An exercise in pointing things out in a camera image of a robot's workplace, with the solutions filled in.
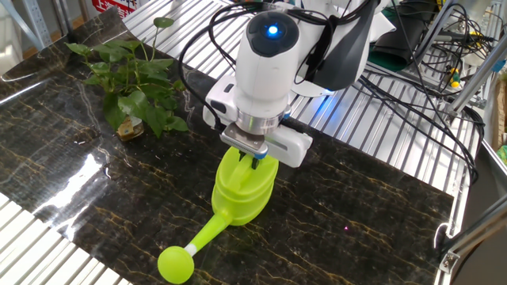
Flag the green potted plant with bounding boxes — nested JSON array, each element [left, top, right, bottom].
[[65, 16, 189, 143]]

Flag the long black cable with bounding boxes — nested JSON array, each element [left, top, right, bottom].
[[387, 0, 486, 134]]

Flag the yellow green screwdriver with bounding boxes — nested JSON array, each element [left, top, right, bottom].
[[448, 66, 462, 89]]

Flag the aluminium profile with bracket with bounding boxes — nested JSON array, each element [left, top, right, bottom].
[[438, 203, 507, 275]]

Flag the white paper sheet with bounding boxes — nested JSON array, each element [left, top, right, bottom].
[[372, 11, 397, 43]]

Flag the grey slotted angle post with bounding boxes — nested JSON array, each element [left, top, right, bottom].
[[21, 0, 55, 51]]

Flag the black fabric pouch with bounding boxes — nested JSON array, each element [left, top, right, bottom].
[[371, 15, 431, 67]]

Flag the green desk mat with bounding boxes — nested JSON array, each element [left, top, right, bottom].
[[367, 47, 411, 73]]

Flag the thick aluminium profile post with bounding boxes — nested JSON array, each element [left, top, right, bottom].
[[445, 35, 507, 118]]

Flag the red white sign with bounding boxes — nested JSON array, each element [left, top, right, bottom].
[[91, 0, 139, 19]]

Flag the tangled black cables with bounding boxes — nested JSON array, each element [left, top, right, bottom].
[[431, 3, 498, 60]]

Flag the grey diagonal metal bar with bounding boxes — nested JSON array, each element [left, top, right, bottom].
[[410, 0, 456, 68]]

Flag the thick black cable bundle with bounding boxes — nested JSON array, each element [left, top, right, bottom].
[[356, 63, 486, 187]]

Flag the white cable loop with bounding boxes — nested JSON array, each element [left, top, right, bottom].
[[433, 221, 451, 251]]

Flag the dark marble pattern mat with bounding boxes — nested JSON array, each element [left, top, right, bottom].
[[0, 6, 455, 285]]

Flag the silver wrist bracket blue caps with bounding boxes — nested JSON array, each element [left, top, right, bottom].
[[219, 108, 292, 161]]

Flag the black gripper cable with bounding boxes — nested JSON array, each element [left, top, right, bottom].
[[177, 2, 278, 134]]

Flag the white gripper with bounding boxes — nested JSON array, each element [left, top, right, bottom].
[[202, 74, 314, 170]]

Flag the lime green watering can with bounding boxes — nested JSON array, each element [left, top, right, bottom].
[[157, 146, 280, 285]]

